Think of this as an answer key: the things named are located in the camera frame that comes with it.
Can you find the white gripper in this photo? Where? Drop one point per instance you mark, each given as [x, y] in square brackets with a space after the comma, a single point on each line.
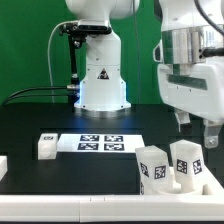
[200, 93]

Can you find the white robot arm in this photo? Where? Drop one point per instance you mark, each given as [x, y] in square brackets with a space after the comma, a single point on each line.
[190, 58]

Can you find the white sheet with tags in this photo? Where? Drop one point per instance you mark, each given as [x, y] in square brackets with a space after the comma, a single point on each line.
[99, 143]

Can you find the white round stool seat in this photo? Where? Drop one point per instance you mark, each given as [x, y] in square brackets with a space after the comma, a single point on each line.
[171, 188]

